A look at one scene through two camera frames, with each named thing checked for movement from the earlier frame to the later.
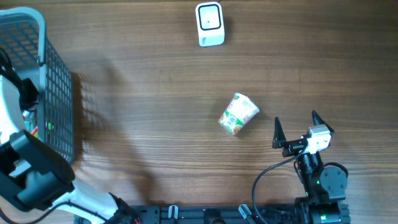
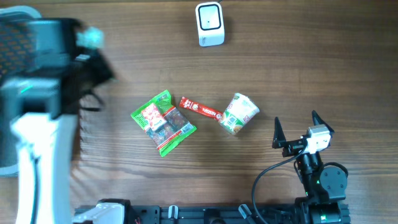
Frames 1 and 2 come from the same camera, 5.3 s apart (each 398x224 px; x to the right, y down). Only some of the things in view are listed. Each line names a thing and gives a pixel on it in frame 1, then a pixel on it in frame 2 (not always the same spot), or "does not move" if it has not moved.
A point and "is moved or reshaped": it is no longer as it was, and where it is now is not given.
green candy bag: [30, 117] is moved or reshaped
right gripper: [280, 141] does not move
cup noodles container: [240, 111] does not move
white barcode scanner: [210, 25] does not move
